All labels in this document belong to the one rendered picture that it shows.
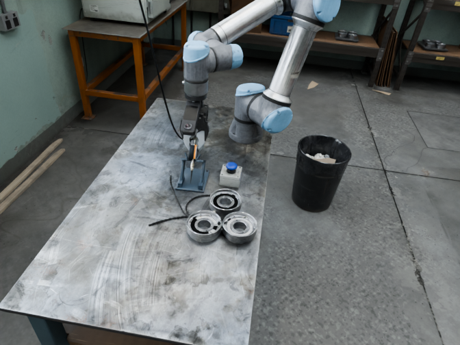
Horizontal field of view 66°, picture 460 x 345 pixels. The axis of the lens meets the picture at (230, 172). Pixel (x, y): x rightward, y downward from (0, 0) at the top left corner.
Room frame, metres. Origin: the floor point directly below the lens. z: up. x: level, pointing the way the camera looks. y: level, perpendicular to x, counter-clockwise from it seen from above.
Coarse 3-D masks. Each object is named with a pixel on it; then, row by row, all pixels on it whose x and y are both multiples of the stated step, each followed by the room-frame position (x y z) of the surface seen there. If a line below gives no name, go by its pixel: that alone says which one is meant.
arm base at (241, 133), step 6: (234, 120) 1.32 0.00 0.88; (240, 120) 1.29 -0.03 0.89; (234, 126) 1.31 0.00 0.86; (240, 126) 1.29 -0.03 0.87; (246, 126) 1.29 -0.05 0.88; (252, 126) 1.29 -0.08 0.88; (258, 126) 1.31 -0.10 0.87; (234, 132) 1.31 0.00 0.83; (240, 132) 1.28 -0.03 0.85; (246, 132) 1.28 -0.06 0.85; (252, 132) 1.28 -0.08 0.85; (258, 132) 1.30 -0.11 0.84; (234, 138) 1.29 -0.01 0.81; (240, 138) 1.27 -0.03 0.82; (246, 138) 1.27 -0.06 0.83; (252, 138) 1.27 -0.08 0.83; (258, 138) 1.29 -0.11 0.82
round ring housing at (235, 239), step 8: (232, 216) 0.79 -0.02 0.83; (240, 216) 0.79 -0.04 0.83; (248, 216) 0.79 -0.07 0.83; (232, 224) 0.76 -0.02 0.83; (240, 224) 0.77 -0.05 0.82; (256, 224) 0.76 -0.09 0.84; (224, 232) 0.73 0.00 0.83; (240, 232) 0.73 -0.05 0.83; (256, 232) 0.74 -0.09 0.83; (232, 240) 0.70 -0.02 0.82; (240, 240) 0.70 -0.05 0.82; (248, 240) 0.71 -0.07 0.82
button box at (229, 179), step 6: (222, 168) 1.02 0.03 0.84; (240, 168) 1.03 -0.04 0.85; (222, 174) 0.98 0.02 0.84; (228, 174) 0.99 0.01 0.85; (234, 174) 0.99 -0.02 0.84; (240, 174) 1.00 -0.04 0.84; (222, 180) 0.97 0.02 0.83; (228, 180) 0.97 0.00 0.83; (234, 180) 0.97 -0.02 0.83; (228, 186) 0.97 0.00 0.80; (234, 186) 0.97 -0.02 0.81
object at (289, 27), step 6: (288, 12) 4.60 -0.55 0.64; (276, 18) 4.28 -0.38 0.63; (282, 18) 4.27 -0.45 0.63; (288, 18) 4.24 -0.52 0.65; (270, 24) 4.28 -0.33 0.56; (276, 24) 4.28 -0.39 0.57; (282, 24) 4.27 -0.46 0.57; (288, 24) 4.26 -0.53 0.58; (270, 30) 4.28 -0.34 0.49; (276, 30) 4.28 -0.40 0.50; (282, 30) 4.27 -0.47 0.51; (288, 30) 4.26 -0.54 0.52
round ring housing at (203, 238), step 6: (204, 210) 0.80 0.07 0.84; (192, 216) 0.78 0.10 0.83; (198, 216) 0.78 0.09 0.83; (210, 216) 0.79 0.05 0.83; (216, 216) 0.78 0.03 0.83; (198, 222) 0.75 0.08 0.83; (204, 222) 0.77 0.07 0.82; (210, 222) 0.76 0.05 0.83; (198, 228) 0.73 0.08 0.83; (210, 228) 0.73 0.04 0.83; (192, 234) 0.70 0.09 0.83; (198, 234) 0.70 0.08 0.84; (204, 234) 0.70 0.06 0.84; (210, 234) 0.70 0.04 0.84; (216, 234) 0.71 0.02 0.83; (198, 240) 0.70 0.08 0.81; (204, 240) 0.70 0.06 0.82; (210, 240) 0.71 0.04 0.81
